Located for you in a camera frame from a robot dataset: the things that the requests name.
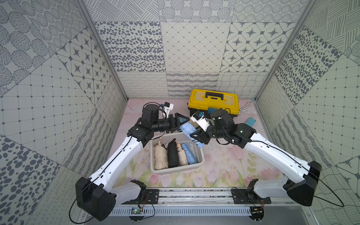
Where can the beige umbrella black stripes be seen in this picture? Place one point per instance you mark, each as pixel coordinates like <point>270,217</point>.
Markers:
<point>181,155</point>

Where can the right black circuit board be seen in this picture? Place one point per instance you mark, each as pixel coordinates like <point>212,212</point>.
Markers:
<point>256,214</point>

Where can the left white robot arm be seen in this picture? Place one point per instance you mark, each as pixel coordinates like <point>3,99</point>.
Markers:
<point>97,195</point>

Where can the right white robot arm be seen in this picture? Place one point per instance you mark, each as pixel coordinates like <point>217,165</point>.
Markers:
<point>300,179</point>

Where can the pink floral table mat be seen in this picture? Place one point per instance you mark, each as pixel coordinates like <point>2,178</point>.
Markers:
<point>224,166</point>

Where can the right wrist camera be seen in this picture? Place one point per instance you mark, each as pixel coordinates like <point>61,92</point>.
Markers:
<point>199,118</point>

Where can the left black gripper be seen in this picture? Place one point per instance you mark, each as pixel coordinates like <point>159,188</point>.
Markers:
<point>174,122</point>

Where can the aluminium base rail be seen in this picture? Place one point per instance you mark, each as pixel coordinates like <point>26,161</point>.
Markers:
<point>205,202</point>

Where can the white plastic storage box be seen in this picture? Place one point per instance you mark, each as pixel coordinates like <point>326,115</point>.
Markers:
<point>181,138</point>

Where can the left green circuit board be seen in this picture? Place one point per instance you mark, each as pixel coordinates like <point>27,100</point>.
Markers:
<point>136,215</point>

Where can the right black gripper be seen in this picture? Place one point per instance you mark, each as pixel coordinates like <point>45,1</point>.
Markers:
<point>201,134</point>

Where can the yellow black toolbox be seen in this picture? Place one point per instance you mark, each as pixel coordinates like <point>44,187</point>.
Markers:
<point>209,101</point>

